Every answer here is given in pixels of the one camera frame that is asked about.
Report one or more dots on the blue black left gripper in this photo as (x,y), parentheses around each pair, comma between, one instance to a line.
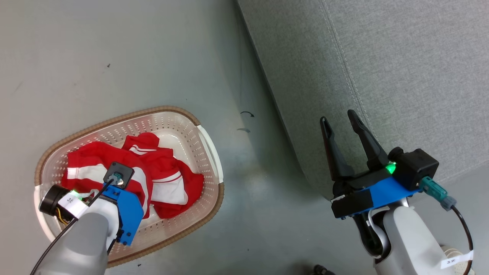
(130,214)

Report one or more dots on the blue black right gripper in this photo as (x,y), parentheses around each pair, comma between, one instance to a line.
(374,193)

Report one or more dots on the red garment white striped panel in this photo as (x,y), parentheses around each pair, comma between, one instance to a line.
(179,183)

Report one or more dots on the red garment wide white band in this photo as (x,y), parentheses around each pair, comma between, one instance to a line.
(91,156)

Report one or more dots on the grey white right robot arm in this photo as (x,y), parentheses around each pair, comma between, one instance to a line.
(412,240)

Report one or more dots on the beige perforated plastic laundry basket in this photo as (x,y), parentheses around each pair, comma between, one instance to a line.
(179,126)

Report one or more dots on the grey fabric sofa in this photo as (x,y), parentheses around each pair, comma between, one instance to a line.
(382,68)

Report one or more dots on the small black curved thread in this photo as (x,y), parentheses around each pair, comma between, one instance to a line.
(247,113)

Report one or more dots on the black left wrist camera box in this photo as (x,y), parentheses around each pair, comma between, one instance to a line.
(124,170)

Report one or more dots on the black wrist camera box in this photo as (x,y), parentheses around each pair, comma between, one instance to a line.
(418,168)
(124,170)

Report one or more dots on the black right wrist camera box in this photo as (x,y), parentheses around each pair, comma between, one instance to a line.
(418,168)

